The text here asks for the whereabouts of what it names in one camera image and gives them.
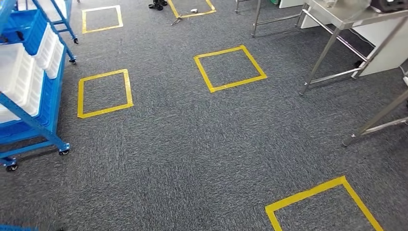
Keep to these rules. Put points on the steel side table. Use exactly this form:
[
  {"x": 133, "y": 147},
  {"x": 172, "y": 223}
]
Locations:
[{"x": 344, "y": 16}]

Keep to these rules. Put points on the black shoe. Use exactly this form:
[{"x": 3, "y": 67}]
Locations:
[
  {"x": 162, "y": 2},
  {"x": 156, "y": 7}
]

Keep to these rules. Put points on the steel table frame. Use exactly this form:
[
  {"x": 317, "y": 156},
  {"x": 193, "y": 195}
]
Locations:
[{"x": 256, "y": 19}]

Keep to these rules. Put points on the white flat panel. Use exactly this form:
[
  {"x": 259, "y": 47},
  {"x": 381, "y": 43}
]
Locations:
[{"x": 389, "y": 51}]

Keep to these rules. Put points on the blue plastic crate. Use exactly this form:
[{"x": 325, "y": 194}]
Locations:
[
  {"x": 28, "y": 28},
  {"x": 47, "y": 102}
]

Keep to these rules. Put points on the small white object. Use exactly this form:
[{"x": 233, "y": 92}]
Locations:
[{"x": 195, "y": 10}]

